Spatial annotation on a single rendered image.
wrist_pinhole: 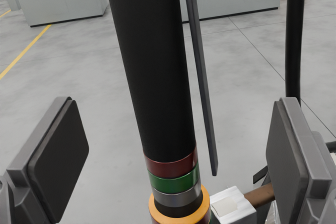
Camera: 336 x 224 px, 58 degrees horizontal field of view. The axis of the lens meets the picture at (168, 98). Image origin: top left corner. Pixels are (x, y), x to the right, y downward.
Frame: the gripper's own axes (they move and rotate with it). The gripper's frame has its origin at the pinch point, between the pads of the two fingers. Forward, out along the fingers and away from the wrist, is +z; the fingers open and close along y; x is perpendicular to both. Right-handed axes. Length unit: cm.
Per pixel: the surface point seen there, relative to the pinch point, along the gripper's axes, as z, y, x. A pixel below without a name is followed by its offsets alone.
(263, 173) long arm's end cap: 48, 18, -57
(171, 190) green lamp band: 3.4, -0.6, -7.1
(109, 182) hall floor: 146, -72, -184
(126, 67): 4.6, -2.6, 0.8
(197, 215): 3.5, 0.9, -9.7
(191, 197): 3.7, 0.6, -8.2
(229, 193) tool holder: 7.6, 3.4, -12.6
